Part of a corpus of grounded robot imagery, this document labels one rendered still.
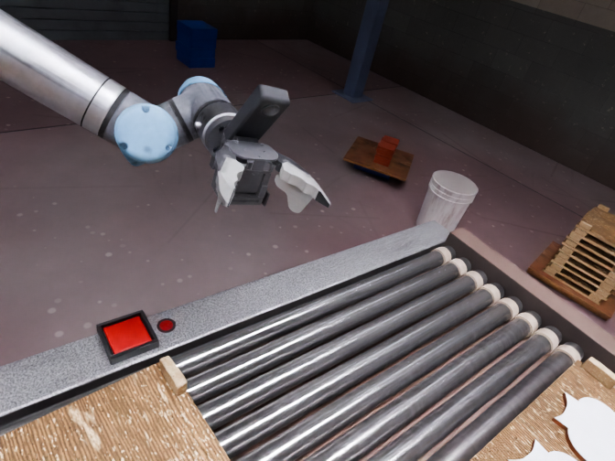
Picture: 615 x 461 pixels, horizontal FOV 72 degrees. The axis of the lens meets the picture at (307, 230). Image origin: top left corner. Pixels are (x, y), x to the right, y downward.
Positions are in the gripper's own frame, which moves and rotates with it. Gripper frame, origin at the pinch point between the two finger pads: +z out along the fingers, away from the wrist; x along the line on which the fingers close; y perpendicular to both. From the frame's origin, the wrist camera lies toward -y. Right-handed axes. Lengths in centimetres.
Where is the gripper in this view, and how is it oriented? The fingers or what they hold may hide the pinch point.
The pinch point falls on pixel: (285, 201)
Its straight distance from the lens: 53.3
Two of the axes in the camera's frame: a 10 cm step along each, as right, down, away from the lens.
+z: 4.6, 6.4, -6.2
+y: -3.5, 7.7, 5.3
